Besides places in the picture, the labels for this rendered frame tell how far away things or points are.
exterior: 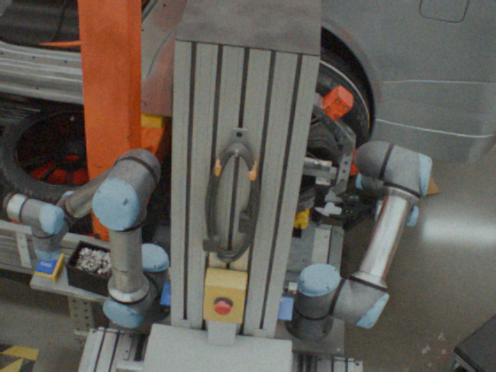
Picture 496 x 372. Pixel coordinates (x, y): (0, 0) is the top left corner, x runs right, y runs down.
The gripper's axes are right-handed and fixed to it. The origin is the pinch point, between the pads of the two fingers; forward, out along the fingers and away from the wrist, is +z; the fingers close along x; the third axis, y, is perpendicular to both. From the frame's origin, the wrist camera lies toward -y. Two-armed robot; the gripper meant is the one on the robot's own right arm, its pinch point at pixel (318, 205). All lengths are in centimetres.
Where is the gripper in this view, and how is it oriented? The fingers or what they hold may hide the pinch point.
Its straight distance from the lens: 278.3
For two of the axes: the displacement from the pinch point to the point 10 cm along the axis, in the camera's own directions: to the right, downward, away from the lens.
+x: -1.5, 6.6, -7.4
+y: 0.7, -7.4, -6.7
